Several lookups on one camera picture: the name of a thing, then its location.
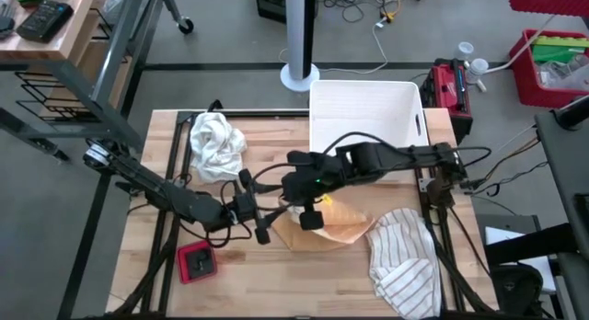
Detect red ribbed panel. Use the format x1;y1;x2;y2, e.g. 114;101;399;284
505;0;589;17

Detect yellow checked towel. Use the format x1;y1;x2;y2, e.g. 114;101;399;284
271;195;376;253

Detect cardboard under workbench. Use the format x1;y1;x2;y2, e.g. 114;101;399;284
39;39;133;121

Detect red plastic crate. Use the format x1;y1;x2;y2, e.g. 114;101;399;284
508;29;589;109

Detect black wire rack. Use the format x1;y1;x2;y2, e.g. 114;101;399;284
13;6;134;124

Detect white crumpled towel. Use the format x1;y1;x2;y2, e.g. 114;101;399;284
189;111;248;184

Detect translucent plastic bag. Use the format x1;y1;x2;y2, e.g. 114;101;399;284
101;0;133;25

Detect black remote control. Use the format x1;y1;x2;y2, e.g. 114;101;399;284
16;0;75;44

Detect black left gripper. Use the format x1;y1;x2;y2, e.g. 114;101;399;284
224;167;295;246

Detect black floor cable tangle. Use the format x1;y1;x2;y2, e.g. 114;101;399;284
319;0;424;25

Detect green plastic block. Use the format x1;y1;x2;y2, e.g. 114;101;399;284
531;34;589;63

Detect grey metal workbench frame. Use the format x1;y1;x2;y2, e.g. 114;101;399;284
0;0;194;163

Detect red black tool bag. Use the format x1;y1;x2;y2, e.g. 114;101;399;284
419;57;474;144

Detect clear plastic bag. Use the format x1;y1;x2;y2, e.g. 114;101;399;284
537;52;589;92

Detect small red black device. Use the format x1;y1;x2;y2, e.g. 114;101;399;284
177;240;218;284

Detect white striped towel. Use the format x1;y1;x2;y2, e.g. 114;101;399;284
366;208;444;320

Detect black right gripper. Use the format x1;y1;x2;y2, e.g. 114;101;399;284
280;149;353;232

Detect black aluminium table frame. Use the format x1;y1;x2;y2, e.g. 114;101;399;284
108;109;501;320

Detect black tube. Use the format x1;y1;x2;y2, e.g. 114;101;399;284
551;95;589;131

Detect white black floor column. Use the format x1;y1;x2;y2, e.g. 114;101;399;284
279;0;321;93

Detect white paper sheet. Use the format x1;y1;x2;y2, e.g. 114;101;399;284
483;225;558;293

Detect white plastic bin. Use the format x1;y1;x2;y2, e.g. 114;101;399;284
307;79;432;183

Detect thin white floor cable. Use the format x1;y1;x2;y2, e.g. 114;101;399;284
278;17;390;76

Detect wooden workbench top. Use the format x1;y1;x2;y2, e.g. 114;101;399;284
0;0;100;63

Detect black round object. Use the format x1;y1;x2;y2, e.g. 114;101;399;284
0;15;17;40

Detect black floor box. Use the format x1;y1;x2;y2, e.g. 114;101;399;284
254;0;289;25

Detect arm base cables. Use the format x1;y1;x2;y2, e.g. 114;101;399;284
459;135;549;198

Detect thick white cable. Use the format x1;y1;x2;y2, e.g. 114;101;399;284
482;14;557;75

